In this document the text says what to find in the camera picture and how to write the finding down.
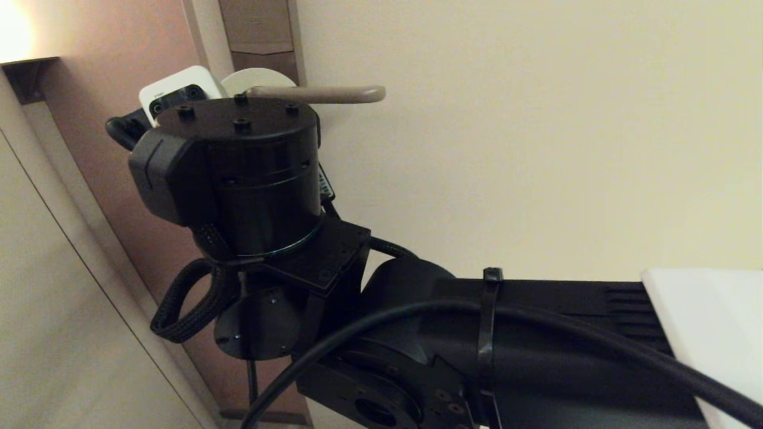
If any blue and white door hanger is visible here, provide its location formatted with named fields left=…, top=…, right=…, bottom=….
left=221, top=67, right=297, bottom=97

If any bronze door lock plate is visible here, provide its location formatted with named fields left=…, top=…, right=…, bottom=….
left=218, top=0, right=308, bottom=87

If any cream door panel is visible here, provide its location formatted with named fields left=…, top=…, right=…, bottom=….
left=191, top=0, right=763, bottom=429

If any black zip tie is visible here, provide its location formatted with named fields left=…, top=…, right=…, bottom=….
left=476, top=267, right=505, bottom=429

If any bronze door handle lever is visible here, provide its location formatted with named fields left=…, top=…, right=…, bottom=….
left=246, top=85, right=386, bottom=105

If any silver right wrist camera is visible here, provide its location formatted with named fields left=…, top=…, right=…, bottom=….
left=139, top=66, right=227, bottom=127

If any black braided right cable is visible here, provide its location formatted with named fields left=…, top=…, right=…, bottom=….
left=150, top=220, right=418, bottom=344

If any black right camera bracket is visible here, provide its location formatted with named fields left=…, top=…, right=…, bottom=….
left=106, top=113, right=153, bottom=151

